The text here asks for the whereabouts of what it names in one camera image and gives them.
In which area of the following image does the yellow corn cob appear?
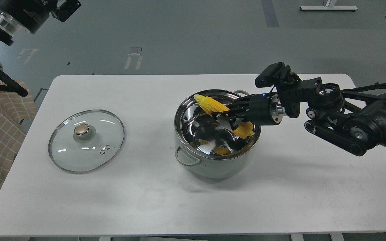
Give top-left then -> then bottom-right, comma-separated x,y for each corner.
193,94 -> 254,139

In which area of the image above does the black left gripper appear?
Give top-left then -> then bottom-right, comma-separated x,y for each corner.
0,0 -> 81,34

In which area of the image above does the stainless steel pot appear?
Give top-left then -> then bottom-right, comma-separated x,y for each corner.
174,95 -> 261,179

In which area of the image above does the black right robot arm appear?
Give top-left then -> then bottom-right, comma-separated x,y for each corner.
211,62 -> 386,157

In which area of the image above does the glass pot lid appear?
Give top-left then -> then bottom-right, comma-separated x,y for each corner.
48,109 -> 126,174

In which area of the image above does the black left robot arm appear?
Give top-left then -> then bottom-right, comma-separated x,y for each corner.
0,0 -> 81,97

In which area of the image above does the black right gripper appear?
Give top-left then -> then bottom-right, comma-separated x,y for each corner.
216,94 -> 284,132

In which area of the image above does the white table base bar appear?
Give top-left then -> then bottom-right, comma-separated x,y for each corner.
299,6 -> 358,12

